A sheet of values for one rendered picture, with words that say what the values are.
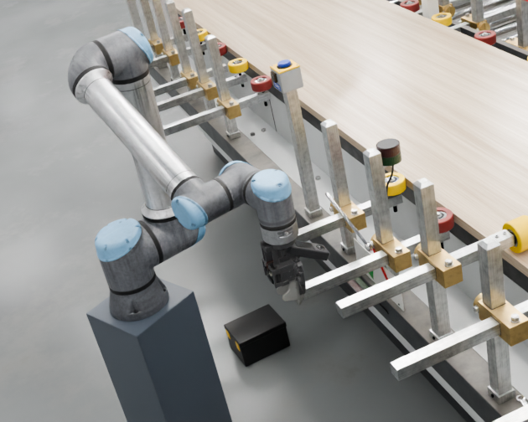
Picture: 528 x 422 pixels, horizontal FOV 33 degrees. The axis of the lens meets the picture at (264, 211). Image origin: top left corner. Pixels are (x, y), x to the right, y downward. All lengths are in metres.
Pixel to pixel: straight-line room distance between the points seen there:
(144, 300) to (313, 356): 0.88
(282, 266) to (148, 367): 0.76
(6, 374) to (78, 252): 0.87
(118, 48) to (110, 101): 0.19
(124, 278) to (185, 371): 0.40
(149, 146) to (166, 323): 0.74
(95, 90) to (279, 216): 0.62
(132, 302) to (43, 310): 1.40
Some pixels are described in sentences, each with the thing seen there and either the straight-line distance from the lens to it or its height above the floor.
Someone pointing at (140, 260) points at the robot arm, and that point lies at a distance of 2.71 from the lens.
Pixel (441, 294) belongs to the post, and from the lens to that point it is 2.21.
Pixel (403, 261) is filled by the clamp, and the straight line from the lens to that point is 2.34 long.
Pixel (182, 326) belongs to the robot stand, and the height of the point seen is 0.51.
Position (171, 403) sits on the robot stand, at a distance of 2.93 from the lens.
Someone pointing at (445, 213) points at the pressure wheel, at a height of 0.90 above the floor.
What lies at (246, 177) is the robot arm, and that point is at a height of 1.18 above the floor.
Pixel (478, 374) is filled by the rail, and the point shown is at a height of 0.70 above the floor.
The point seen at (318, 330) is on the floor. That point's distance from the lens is 3.52.
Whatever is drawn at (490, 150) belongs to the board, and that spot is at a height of 0.90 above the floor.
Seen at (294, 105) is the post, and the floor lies 1.09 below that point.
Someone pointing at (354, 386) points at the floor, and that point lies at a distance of 3.25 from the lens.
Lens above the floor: 2.19
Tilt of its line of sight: 30 degrees down
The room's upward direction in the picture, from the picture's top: 13 degrees counter-clockwise
